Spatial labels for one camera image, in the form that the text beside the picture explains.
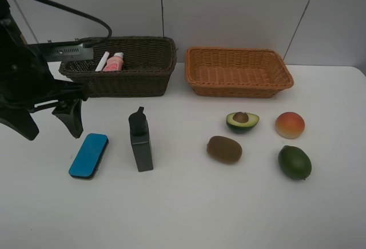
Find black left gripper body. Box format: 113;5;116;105
0;43;90;115

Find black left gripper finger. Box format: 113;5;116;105
52;99;83;139
1;109;39;140

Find blue whiteboard eraser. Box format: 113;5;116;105
69;133;109;180

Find white marker pen red caps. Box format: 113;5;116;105
95;51;110;72

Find pink bottle white cap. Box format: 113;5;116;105
102;53;124;72

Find dark green rectangular bottle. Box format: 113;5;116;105
128;106;153;172

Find halved avocado with pit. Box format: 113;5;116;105
226;112;260;134

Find orange red peach half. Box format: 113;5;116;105
275;112;305;139

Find whole green avocado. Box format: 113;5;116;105
278;146;312;180

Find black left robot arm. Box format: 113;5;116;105
1;0;87;140

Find dark brown wicker basket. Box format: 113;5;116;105
59;36;177;98

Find brown kiwi fruit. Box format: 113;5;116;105
206;136;242;164

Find orange wicker basket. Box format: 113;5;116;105
185;47;294;98

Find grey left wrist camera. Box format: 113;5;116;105
28;41;94;62

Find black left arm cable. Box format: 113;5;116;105
0;0;113;47

